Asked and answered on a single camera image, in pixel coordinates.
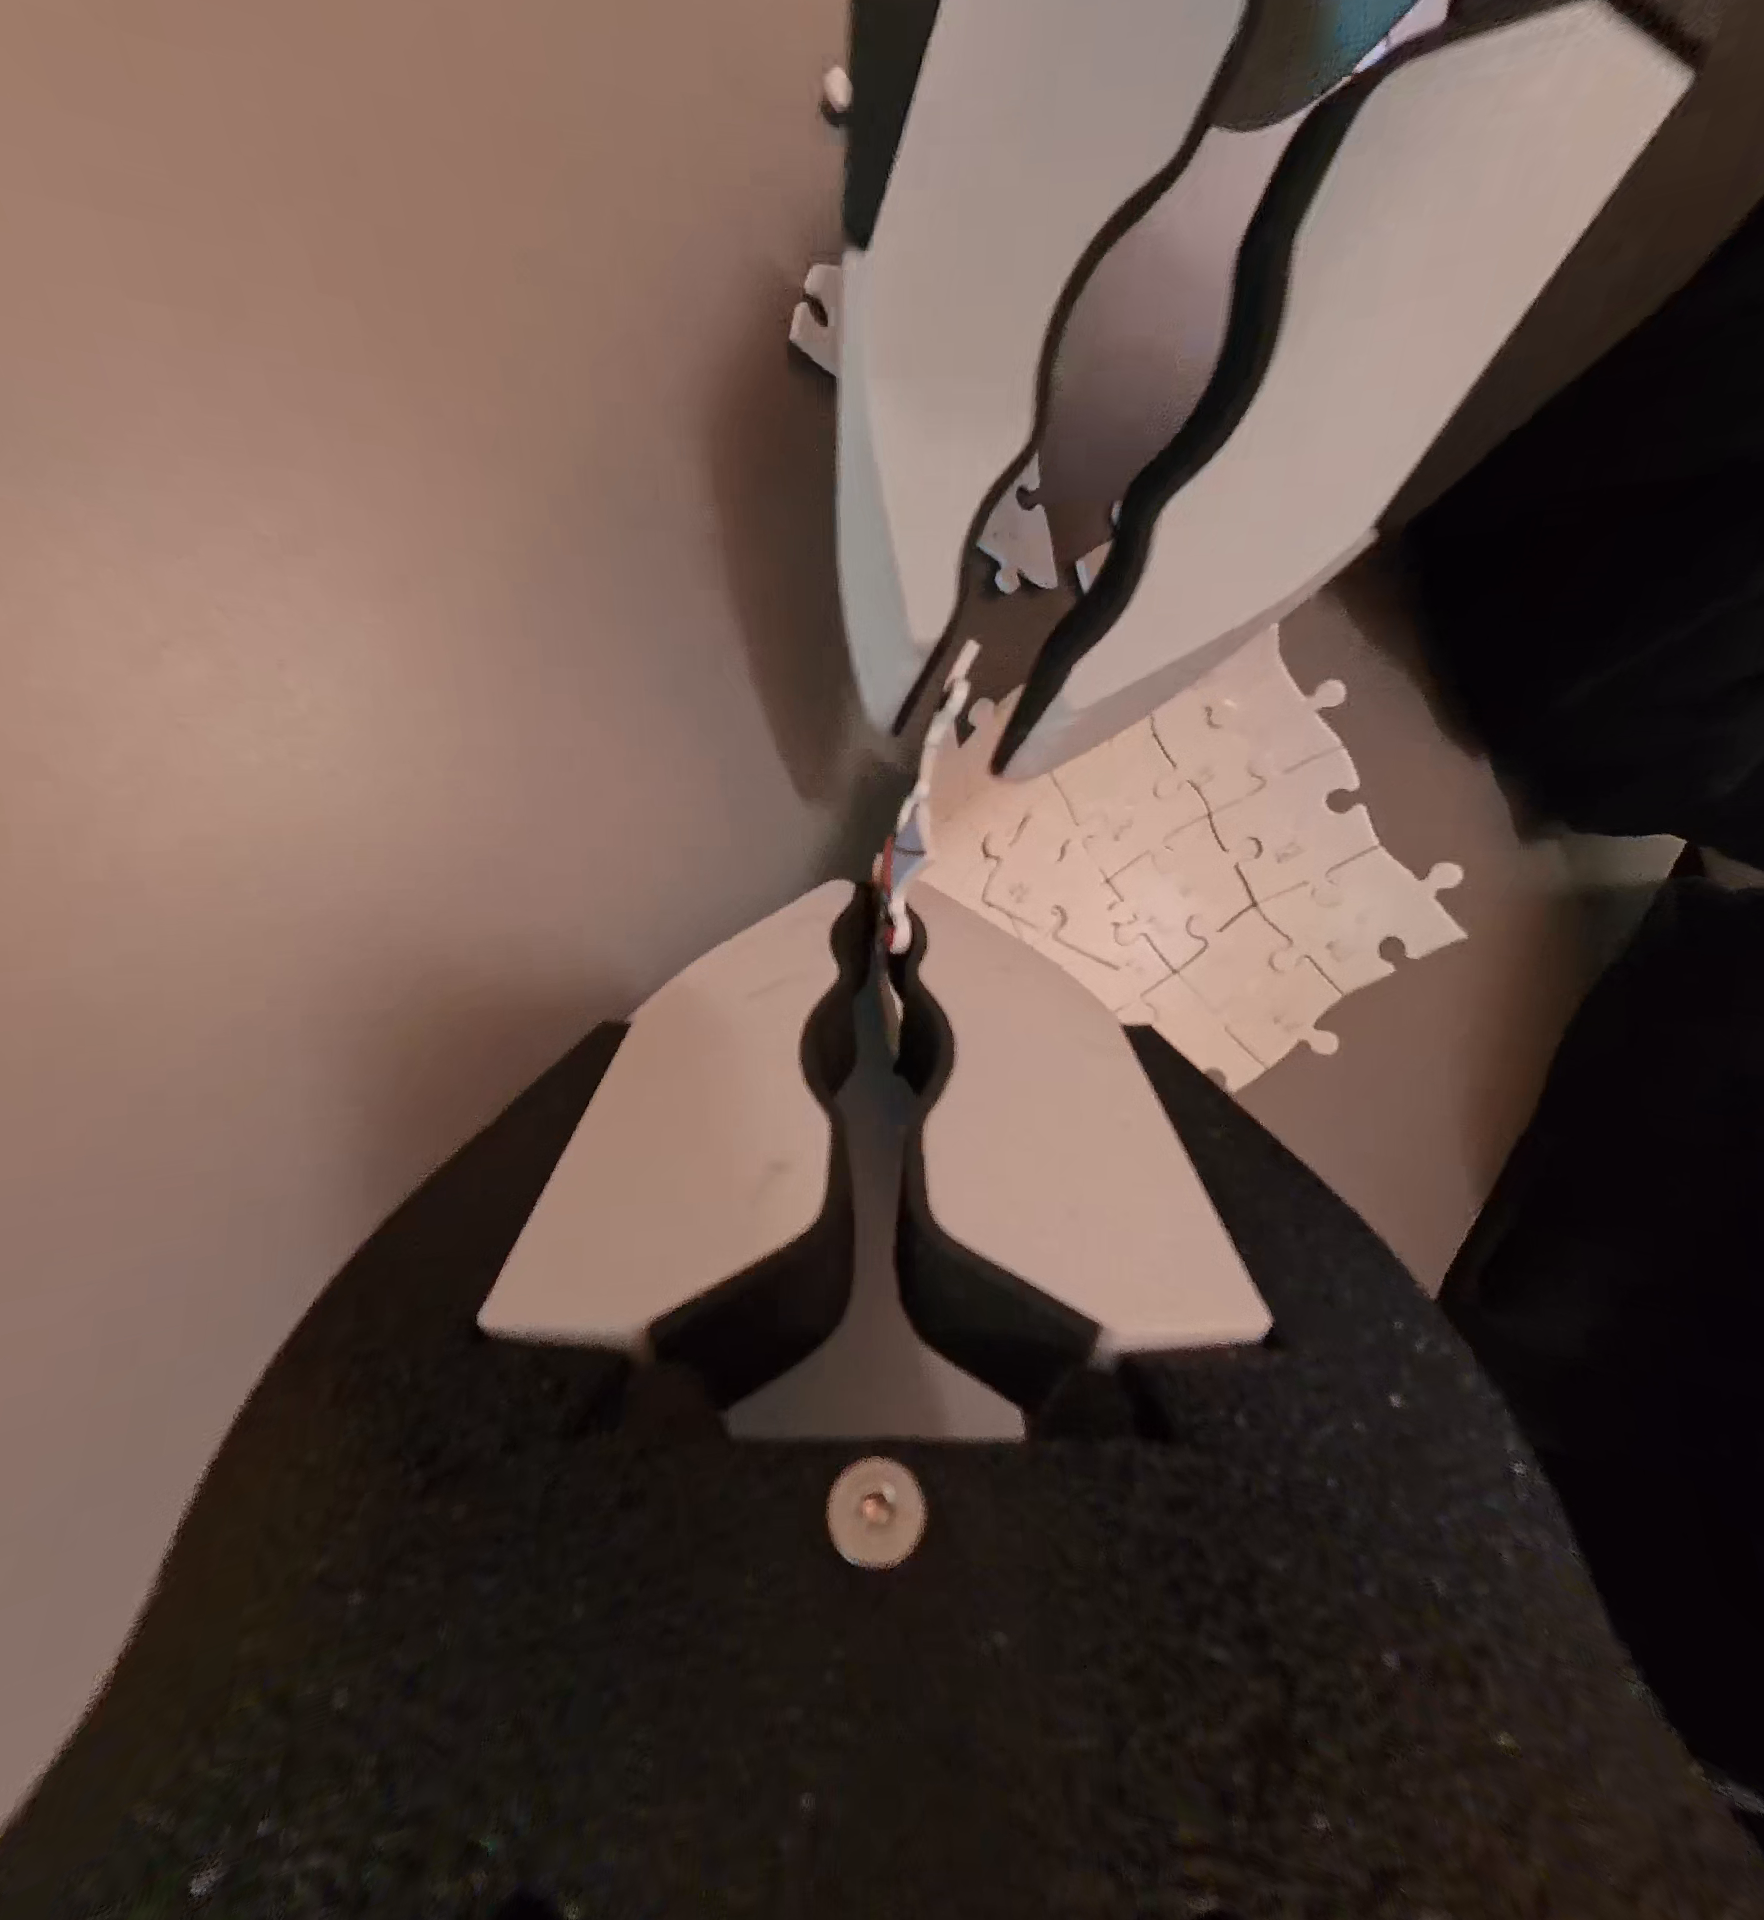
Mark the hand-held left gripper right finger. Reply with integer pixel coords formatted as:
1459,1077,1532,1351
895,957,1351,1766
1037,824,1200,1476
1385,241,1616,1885
888,896,1276,1408

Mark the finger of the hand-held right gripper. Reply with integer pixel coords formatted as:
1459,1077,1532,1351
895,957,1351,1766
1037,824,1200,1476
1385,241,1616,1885
835,0,1262,738
990,4,1694,779

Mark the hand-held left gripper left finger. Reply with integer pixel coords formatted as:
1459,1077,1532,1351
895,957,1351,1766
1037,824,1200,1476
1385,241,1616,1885
476,879,869,1401

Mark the partly built white puzzle ball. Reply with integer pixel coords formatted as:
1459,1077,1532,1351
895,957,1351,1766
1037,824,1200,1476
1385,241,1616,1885
877,622,1466,1094

